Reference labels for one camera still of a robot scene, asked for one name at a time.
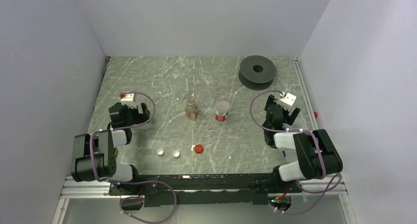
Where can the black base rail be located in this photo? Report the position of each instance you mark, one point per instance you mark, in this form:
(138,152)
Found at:
(158,190)

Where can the black filament spool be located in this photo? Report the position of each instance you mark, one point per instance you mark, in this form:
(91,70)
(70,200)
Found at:
(257,72)

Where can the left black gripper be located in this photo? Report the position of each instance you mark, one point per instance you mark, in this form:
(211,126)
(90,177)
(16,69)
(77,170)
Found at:
(140,117)

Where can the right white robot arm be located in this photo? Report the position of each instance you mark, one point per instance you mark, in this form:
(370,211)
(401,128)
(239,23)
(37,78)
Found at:
(309,155)

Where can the small clear cup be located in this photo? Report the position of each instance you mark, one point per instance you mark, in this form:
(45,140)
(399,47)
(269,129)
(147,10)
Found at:
(175,73)

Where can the clear bottle blue white cap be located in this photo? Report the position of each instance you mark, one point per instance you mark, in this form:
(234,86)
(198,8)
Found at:
(207,94)

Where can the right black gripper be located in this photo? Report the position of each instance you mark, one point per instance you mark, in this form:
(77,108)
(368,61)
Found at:
(289,119)

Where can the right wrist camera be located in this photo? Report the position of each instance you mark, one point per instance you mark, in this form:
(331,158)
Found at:
(287,101)

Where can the aluminium frame rail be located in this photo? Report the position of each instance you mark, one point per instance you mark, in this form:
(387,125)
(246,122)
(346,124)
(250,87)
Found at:
(90,190)

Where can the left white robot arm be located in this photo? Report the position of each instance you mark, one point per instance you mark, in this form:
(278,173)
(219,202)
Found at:
(94,155)

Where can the water bottle red label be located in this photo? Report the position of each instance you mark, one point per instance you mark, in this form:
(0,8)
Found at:
(222,107)

